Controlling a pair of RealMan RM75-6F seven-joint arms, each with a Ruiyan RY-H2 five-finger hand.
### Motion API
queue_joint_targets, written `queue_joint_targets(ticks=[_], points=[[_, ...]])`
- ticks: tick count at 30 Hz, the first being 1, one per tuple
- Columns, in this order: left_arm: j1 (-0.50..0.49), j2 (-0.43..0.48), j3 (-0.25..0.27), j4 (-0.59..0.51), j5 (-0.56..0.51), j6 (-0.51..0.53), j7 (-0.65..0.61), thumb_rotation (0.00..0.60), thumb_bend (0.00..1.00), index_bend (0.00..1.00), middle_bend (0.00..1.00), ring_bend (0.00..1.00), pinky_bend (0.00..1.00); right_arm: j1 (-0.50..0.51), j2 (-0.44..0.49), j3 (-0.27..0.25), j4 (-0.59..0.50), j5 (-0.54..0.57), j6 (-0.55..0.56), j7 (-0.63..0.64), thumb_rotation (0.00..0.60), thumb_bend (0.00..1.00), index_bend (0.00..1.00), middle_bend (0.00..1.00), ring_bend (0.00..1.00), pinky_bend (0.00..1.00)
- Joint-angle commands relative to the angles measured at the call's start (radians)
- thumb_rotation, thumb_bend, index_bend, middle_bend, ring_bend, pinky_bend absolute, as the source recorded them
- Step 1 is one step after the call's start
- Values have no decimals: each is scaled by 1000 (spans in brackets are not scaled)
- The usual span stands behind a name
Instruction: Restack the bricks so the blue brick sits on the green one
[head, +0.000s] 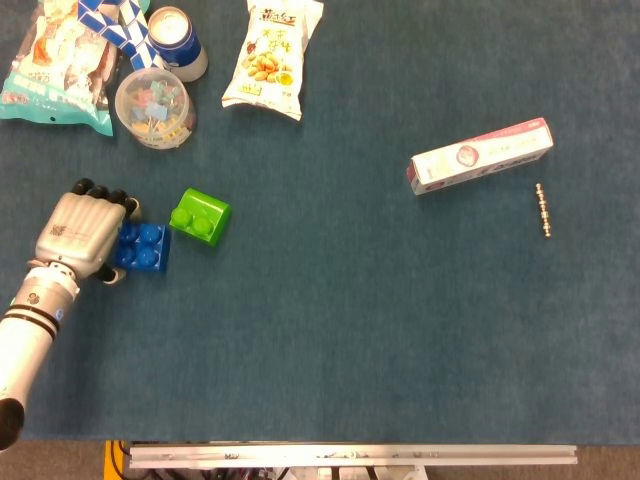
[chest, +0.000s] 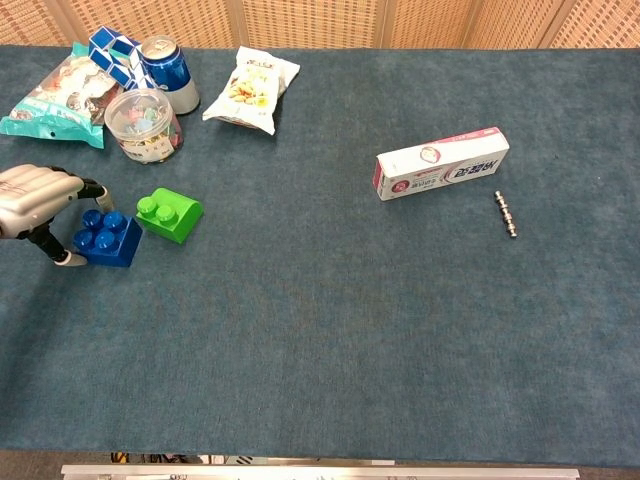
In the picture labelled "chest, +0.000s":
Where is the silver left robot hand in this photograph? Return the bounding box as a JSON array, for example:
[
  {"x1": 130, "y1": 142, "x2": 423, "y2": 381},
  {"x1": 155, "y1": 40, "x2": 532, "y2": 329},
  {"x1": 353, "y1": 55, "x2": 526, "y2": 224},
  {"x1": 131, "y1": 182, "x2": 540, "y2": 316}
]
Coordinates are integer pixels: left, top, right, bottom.
[{"x1": 0, "y1": 164, "x2": 116, "y2": 267}]

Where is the blue toy brick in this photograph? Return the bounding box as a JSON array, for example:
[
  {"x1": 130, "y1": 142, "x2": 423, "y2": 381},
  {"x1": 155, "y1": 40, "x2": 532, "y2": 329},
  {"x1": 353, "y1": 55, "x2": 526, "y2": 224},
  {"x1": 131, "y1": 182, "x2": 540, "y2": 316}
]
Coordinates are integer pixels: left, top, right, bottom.
[{"x1": 72, "y1": 209, "x2": 144, "y2": 269}]

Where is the green toy brick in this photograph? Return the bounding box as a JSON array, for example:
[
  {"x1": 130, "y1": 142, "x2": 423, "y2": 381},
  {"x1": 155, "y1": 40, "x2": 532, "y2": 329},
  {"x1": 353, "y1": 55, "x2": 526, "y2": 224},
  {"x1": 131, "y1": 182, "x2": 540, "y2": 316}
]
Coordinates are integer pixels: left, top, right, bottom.
[{"x1": 135, "y1": 187, "x2": 205, "y2": 246}]

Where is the teal snack bag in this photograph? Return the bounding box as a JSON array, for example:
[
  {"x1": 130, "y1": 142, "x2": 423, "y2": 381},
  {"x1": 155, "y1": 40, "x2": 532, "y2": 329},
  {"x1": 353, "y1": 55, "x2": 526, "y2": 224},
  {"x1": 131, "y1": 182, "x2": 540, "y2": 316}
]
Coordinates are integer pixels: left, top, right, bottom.
[{"x1": 0, "y1": 42, "x2": 123, "y2": 150}]

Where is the clear jar of clips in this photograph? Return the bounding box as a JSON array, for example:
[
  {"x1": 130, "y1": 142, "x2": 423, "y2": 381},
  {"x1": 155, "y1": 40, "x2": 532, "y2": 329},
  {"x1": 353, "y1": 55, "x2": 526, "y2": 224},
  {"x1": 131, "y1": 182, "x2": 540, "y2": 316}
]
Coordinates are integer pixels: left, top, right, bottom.
[{"x1": 103, "y1": 88, "x2": 185, "y2": 165}]

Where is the blue white snake puzzle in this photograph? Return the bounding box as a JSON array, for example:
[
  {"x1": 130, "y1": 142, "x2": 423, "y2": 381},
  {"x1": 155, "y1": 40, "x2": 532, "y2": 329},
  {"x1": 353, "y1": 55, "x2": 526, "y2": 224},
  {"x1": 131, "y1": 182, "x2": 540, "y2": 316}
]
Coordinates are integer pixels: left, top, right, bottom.
[{"x1": 87, "y1": 26, "x2": 157, "y2": 92}]

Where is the blue silver drink can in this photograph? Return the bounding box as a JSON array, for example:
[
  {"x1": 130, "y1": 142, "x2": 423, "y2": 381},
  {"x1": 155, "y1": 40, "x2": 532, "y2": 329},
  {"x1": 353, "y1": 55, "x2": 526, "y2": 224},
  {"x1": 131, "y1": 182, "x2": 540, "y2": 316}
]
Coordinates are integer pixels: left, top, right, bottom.
[{"x1": 140, "y1": 35, "x2": 202, "y2": 116}]

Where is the white chips snack bag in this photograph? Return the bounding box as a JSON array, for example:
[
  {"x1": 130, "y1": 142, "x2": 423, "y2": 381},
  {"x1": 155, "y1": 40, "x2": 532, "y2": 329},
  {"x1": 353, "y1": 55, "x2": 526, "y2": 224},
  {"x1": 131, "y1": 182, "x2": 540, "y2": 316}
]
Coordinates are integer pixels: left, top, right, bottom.
[{"x1": 201, "y1": 45, "x2": 302, "y2": 136}]

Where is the teal table cloth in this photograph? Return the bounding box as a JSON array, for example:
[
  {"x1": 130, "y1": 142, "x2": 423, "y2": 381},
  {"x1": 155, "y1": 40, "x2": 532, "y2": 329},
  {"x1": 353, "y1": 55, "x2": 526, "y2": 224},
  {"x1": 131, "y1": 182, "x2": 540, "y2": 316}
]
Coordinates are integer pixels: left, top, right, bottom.
[{"x1": 0, "y1": 44, "x2": 640, "y2": 469}]

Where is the woven folding screen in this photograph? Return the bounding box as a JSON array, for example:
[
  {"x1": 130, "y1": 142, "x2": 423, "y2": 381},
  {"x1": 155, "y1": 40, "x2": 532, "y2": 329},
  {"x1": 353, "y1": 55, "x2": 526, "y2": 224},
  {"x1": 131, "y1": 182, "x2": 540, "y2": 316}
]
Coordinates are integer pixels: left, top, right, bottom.
[{"x1": 0, "y1": 0, "x2": 640, "y2": 50}]

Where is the white pink toothpaste box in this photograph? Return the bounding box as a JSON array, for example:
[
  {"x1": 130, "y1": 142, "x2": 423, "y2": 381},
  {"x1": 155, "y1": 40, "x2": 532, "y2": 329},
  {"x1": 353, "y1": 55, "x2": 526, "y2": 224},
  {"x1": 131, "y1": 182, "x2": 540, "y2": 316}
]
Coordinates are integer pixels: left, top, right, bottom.
[{"x1": 375, "y1": 126, "x2": 511, "y2": 203}]

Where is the silver metal beaded rod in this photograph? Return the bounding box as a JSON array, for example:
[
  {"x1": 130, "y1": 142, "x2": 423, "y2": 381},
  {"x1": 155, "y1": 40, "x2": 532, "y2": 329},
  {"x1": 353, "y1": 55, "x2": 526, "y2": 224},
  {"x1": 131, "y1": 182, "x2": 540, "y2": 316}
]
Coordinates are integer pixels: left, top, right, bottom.
[{"x1": 493, "y1": 189, "x2": 522, "y2": 240}]

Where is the silver aluminium rail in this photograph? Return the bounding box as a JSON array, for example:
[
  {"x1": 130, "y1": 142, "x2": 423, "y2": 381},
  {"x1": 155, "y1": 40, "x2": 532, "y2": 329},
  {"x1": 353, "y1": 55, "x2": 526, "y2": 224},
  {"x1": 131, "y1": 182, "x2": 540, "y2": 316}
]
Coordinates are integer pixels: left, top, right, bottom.
[{"x1": 60, "y1": 463, "x2": 582, "y2": 480}]

